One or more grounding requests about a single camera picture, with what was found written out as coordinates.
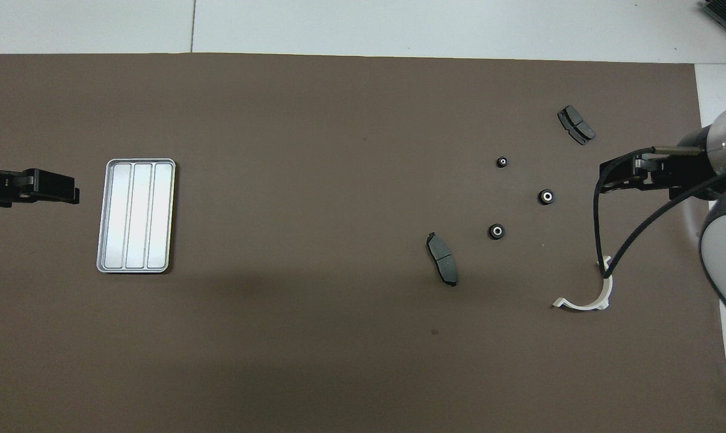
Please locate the short dark grey brake pad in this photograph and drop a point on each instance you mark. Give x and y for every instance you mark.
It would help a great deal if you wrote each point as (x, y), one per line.
(576, 124)

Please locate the long dark grey brake pad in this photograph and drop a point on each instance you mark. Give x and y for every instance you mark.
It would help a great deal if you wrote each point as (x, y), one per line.
(442, 258)

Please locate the silver ribbed metal tray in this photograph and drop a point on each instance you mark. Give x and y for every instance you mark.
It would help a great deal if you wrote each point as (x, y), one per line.
(135, 216)

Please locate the brown table mat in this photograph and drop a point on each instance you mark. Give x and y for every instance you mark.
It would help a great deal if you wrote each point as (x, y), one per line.
(338, 150)

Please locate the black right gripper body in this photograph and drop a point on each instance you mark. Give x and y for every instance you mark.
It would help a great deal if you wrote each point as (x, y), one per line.
(693, 180)

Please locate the small black nut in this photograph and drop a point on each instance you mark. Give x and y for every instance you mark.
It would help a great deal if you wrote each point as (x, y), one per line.
(546, 196)

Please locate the white curved plastic bracket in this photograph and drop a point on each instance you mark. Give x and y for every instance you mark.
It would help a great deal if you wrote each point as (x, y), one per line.
(585, 307)

